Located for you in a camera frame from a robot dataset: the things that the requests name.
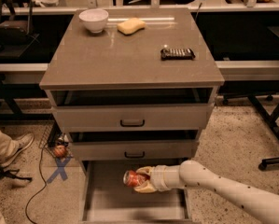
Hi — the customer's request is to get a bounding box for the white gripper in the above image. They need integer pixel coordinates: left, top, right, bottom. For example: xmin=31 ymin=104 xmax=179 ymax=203
xmin=133 ymin=165 xmax=180 ymax=193

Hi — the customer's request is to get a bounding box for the red coke can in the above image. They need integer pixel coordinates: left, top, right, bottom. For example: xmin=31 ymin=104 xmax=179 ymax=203
xmin=123 ymin=170 xmax=149 ymax=188

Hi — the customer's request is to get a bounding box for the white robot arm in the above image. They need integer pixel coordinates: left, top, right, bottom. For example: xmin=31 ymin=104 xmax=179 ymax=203
xmin=134 ymin=161 xmax=279 ymax=224

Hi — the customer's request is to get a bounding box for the bottom grey open drawer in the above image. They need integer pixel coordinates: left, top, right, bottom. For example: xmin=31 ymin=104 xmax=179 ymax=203
xmin=80 ymin=159 xmax=192 ymax=224

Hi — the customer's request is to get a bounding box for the middle grey drawer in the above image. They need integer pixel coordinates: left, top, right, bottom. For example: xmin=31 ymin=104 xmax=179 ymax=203
xmin=69 ymin=140 xmax=199 ymax=161

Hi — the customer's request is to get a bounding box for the top grey drawer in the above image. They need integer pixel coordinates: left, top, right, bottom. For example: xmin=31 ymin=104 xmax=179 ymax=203
xmin=52 ymin=105 xmax=214 ymax=133

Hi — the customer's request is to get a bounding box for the grey drawer cabinet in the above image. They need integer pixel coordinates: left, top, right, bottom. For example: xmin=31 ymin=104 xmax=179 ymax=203
xmin=39 ymin=7 xmax=226 ymax=224

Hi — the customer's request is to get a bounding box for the blue tape cross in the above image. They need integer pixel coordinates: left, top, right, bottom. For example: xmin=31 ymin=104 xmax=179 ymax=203
xmin=47 ymin=157 xmax=71 ymax=184

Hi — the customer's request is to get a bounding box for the orange ball on floor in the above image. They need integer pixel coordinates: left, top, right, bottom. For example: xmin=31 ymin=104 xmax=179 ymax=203
xmin=53 ymin=145 xmax=67 ymax=159

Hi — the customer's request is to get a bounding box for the black snack bar packet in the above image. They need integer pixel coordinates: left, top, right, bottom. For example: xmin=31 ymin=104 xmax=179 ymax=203
xmin=160 ymin=49 xmax=195 ymax=61

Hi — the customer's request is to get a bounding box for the white sneaker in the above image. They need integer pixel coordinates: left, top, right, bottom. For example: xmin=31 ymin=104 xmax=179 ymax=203
xmin=0 ymin=133 xmax=35 ymax=168

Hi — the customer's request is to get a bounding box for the black stand base right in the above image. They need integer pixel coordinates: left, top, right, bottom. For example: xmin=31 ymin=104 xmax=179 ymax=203
xmin=248 ymin=95 xmax=279 ymax=171

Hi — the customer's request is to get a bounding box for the black clamp tool on floor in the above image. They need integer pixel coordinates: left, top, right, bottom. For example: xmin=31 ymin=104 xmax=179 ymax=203
xmin=0 ymin=167 xmax=33 ymax=187

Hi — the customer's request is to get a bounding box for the yellow sponge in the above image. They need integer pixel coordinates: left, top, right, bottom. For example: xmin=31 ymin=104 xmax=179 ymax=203
xmin=117 ymin=18 xmax=146 ymax=35

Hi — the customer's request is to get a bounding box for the white ceramic bowl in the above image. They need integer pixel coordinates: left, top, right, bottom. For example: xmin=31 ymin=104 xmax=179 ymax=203
xmin=78 ymin=8 xmax=108 ymax=34

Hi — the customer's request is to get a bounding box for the black chair at left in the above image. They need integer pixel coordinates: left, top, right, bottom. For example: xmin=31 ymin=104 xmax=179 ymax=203
xmin=0 ymin=0 xmax=37 ymax=59

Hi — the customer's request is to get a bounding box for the black floor cable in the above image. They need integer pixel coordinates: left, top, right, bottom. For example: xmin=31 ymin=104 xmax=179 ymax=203
xmin=24 ymin=142 xmax=49 ymax=224

